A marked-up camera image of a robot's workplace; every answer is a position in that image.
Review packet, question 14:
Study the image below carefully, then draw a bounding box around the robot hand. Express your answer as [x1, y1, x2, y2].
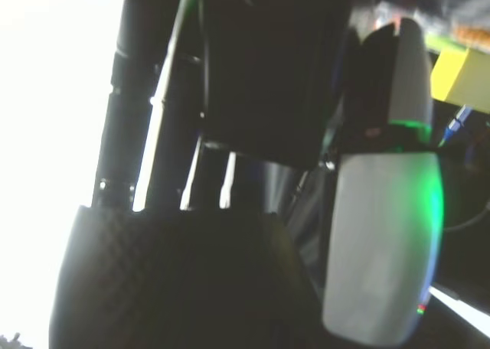
[47, 0, 447, 349]

